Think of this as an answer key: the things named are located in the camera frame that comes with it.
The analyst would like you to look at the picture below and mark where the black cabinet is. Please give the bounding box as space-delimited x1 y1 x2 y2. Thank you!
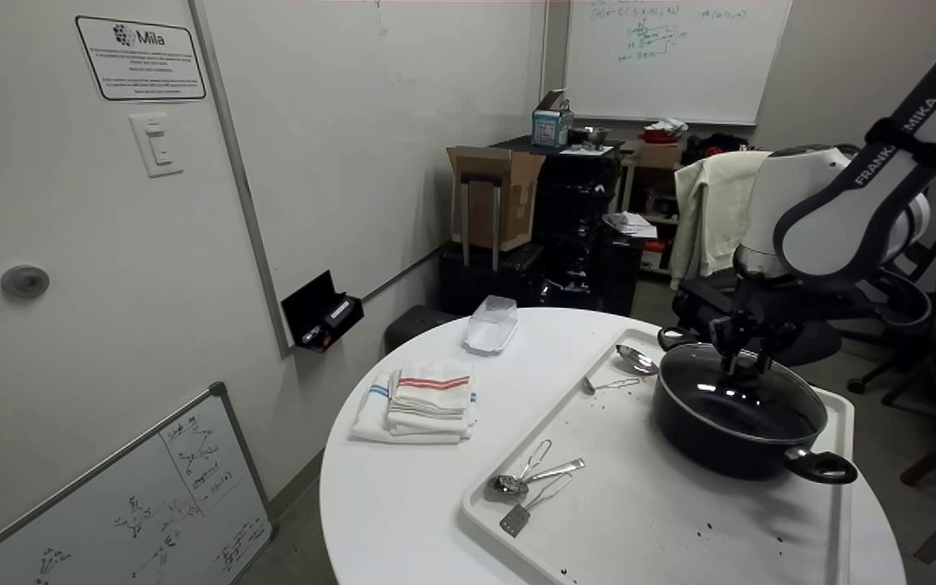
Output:
537 139 626 313

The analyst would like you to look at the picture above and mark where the whiteboard with green writing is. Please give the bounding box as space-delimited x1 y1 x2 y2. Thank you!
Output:
561 0 797 128

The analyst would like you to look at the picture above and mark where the white light switch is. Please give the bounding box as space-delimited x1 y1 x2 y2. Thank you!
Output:
126 110 185 182

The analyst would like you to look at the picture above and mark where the folded white red towel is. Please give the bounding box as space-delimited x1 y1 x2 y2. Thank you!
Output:
348 379 477 448

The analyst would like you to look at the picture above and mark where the white plastic tray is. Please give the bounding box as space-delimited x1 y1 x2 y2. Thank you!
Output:
456 322 857 585

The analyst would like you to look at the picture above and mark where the red striped folded cloth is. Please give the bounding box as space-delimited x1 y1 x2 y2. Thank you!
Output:
384 363 477 421

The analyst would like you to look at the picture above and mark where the beige draped cloth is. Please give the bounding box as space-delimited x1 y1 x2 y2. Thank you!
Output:
669 145 775 290

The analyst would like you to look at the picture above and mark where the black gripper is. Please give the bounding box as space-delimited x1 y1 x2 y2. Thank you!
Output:
666 271 808 384

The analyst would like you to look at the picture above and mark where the clear plastic container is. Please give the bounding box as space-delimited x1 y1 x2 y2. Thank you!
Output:
462 292 520 358

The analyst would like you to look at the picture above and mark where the black cooking pot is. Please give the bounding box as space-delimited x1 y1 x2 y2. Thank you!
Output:
653 330 861 489

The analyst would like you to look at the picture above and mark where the wooden shelf unit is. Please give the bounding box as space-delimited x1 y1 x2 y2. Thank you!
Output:
618 132 699 286

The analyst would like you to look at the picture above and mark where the white wall sign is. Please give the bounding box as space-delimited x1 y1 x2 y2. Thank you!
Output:
72 9 210 104

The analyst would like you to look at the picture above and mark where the round grey wall stopper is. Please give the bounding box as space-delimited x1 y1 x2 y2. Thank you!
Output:
0 261 55 307

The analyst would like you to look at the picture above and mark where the black whiteboard eraser holder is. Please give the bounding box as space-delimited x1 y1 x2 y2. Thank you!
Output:
280 266 366 355

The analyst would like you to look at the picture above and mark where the red item on shelf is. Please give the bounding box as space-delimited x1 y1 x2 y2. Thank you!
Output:
641 121 689 145

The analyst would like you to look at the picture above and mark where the blue tissue box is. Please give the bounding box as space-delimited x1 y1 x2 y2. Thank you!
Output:
531 88 576 152

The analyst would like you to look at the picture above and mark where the large blank wall whiteboard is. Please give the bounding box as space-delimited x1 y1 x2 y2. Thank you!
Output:
185 0 553 355

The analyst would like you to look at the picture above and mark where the large cardboard box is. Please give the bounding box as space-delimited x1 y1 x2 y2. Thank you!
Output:
446 143 547 272

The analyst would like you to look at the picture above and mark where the small whiteboard with drawings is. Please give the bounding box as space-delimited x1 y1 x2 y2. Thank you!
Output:
0 379 276 585

